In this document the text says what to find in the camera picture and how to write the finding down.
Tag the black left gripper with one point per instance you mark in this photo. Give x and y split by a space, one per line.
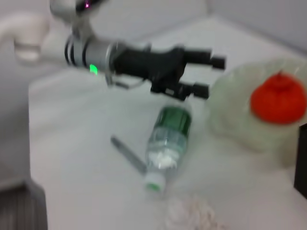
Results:
148 63

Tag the clear green-label water bottle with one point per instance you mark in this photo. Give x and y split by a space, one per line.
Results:
170 139

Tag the orange fruit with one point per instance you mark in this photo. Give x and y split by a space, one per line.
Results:
278 100

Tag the white paper ball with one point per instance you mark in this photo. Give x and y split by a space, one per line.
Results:
194 213

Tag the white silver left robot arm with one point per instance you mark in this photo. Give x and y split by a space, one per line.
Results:
91 52

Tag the pale green glass fruit plate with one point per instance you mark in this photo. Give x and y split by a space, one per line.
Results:
239 124

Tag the grey marker pen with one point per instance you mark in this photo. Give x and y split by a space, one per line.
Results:
129 155

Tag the black mesh pen holder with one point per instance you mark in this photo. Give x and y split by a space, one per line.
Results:
301 163

